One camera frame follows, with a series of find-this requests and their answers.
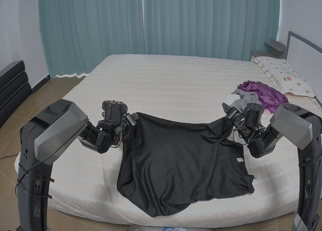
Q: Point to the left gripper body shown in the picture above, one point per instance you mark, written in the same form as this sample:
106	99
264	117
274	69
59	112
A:
130	120

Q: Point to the white garment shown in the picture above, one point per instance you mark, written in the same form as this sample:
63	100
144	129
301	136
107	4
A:
231	98

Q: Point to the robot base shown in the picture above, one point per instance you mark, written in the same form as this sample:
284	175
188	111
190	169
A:
173	229

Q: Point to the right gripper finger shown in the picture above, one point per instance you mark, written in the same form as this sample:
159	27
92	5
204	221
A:
225	107

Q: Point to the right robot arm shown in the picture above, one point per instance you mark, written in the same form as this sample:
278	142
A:
289	121

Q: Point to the purple garment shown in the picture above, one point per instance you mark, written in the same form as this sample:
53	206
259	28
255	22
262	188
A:
269	94

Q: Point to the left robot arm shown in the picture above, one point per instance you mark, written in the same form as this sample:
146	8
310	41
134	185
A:
57	124

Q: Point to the black T-shirt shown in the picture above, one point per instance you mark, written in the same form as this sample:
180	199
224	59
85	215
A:
171	154

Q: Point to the black chest of drawers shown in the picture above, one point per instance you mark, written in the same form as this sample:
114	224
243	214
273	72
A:
12	84

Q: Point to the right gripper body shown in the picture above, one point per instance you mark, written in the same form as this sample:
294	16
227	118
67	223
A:
236	116

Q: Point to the blue-green curtain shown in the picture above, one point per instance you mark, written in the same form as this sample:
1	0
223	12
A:
211	16
90	18

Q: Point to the bed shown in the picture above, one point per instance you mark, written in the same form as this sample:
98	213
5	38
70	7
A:
163	84

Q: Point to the grey bedside table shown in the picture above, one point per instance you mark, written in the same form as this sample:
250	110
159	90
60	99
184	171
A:
273	48

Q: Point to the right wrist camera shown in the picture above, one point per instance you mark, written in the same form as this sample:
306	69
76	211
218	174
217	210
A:
246	132

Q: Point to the white printed pillow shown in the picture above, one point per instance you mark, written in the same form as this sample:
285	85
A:
284	74

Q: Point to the grey garment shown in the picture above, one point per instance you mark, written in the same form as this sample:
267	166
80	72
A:
247	99

